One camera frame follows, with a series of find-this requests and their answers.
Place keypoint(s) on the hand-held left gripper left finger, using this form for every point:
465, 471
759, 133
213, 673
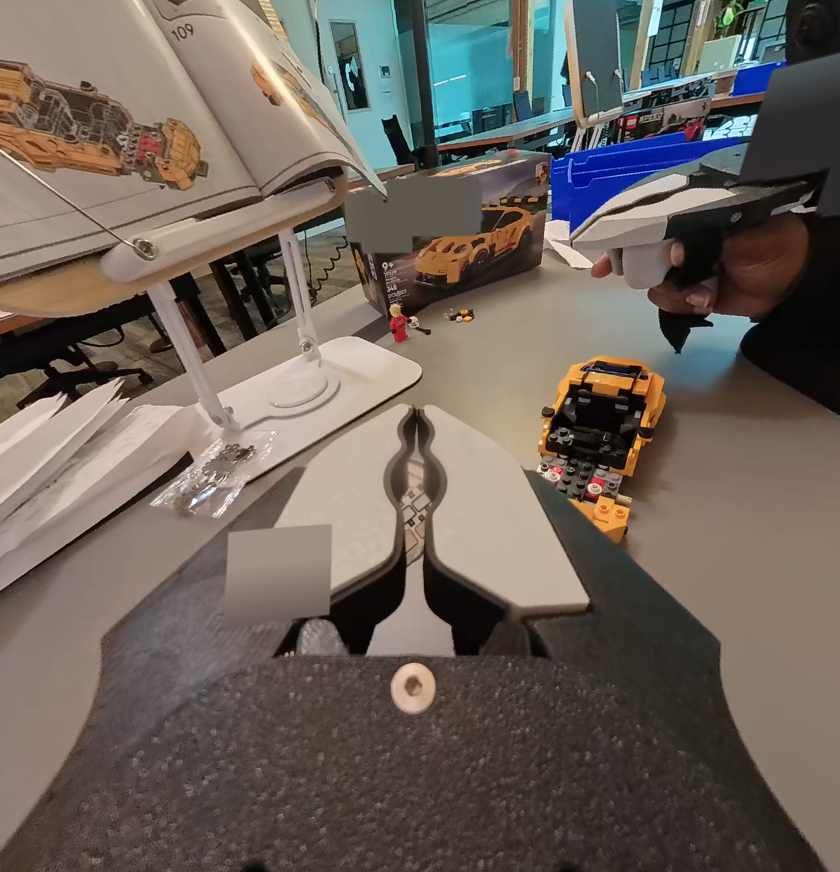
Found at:
351, 504

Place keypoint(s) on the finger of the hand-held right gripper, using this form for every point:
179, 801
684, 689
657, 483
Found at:
624, 221
655, 187

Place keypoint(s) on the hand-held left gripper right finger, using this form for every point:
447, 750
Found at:
501, 518

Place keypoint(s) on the blue plastic bin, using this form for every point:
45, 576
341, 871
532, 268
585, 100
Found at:
597, 180
558, 191

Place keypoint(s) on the yellow lego car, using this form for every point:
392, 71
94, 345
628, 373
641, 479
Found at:
600, 409

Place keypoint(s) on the stacked lego set boxes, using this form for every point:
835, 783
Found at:
665, 109

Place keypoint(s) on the black lego set box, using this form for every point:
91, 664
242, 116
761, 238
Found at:
515, 197

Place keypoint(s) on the red lego minifigure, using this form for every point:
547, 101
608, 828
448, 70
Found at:
397, 325

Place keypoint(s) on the white lego minifigure piece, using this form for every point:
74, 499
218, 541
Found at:
416, 323

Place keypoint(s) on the person's right hand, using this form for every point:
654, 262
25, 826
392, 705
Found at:
760, 266

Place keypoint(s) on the white sticker sheet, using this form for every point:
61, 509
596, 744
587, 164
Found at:
416, 504

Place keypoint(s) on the white book stand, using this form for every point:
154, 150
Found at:
365, 368

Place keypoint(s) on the background book stand board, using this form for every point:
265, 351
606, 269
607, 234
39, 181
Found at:
593, 54

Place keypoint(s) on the clear plastic parts bag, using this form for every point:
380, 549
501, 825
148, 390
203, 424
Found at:
208, 470

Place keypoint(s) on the small blue bin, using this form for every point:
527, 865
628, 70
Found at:
760, 78

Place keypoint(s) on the long background desk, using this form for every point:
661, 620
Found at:
501, 126

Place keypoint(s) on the small loose yellow-black bricks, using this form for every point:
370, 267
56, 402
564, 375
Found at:
460, 315

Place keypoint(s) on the black office chair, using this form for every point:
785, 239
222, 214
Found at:
65, 354
396, 140

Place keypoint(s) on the black building column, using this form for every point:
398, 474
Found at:
425, 75

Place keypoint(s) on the dark glass door panel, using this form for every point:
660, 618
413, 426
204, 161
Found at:
348, 65

